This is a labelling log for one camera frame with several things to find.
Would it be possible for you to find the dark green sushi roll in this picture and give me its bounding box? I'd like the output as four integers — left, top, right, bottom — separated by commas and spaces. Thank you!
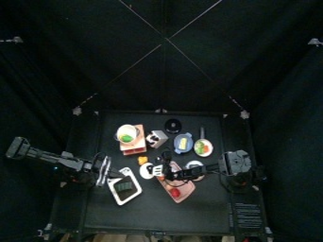
114, 181, 133, 194

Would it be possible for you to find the white round plate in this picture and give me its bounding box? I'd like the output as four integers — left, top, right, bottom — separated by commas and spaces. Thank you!
184, 160, 207, 182

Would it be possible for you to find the red toy tomato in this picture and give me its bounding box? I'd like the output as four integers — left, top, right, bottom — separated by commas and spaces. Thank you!
169, 187, 183, 199

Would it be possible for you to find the white rectangular tray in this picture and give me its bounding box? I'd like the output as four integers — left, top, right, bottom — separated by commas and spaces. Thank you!
105, 166, 144, 207

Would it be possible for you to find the pink wooden toy stove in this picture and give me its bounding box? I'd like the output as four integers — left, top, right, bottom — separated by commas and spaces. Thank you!
118, 124, 148, 157

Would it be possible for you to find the yellow toy corn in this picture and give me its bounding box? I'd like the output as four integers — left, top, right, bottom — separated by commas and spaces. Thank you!
177, 137, 189, 151

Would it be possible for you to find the blue toy pan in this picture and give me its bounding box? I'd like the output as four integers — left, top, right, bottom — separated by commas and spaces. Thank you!
173, 131, 196, 155

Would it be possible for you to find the toy frying pan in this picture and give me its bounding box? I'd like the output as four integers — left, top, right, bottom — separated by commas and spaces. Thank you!
193, 126, 215, 158

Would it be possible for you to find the white toy pot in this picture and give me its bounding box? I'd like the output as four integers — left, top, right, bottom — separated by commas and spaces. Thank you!
113, 123, 141, 144

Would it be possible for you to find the black round lid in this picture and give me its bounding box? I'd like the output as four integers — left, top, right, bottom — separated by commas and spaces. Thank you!
164, 118, 183, 135

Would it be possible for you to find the white text label sticker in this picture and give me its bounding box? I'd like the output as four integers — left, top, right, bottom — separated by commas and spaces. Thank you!
233, 201, 265, 231

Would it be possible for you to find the black looped cable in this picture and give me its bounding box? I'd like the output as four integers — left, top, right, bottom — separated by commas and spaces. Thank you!
160, 149, 173, 165

